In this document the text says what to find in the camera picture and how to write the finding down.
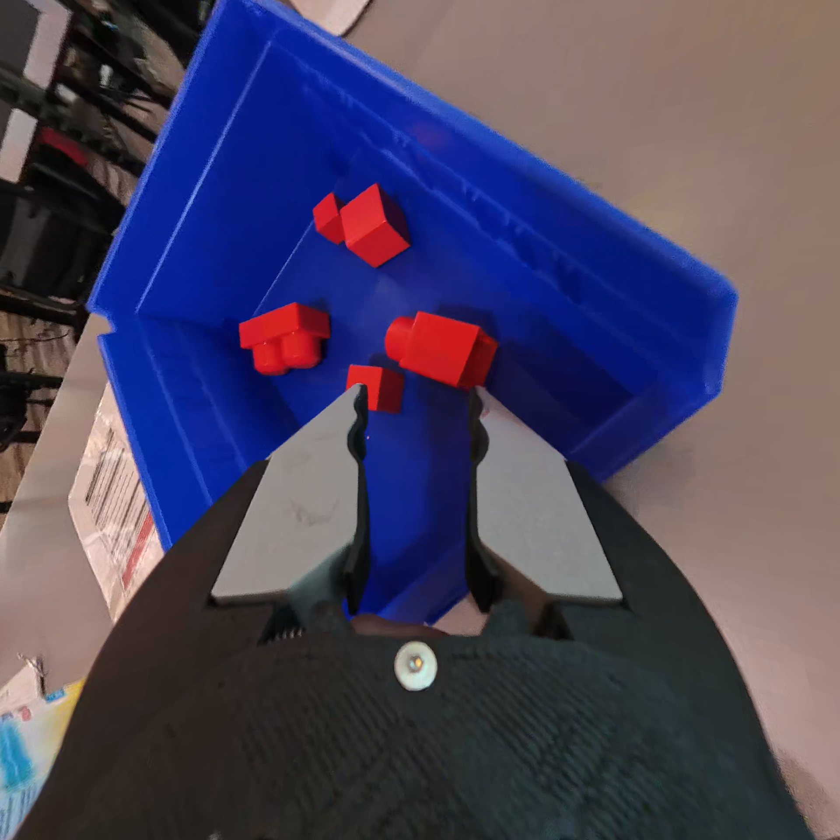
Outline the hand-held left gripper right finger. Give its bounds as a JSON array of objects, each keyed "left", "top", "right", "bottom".
[{"left": 465, "top": 386, "right": 624, "bottom": 614}]

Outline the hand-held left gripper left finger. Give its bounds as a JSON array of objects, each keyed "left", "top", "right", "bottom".
[{"left": 210, "top": 382, "right": 372, "bottom": 614}]

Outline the red one-stud plastic brick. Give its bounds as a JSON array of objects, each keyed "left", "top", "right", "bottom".
[{"left": 384, "top": 311, "right": 500, "bottom": 392}]

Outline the blue plastic bin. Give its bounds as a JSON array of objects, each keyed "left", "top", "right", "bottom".
[{"left": 85, "top": 0, "right": 740, "bottom": 626}]

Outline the small red wooden cube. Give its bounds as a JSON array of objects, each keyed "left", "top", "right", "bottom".
[{"left": 311, "top": 192, "right": 347, "bottom": 245}]

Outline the laminated label sheet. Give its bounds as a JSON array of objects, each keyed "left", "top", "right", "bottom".
[{"left": 67, "top": 382, "right": 166, "bottom": 626}]

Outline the white stand base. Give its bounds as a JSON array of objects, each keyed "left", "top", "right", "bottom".
[{"left": 287, "top": 0, "right": 376, "bottom": 38}]

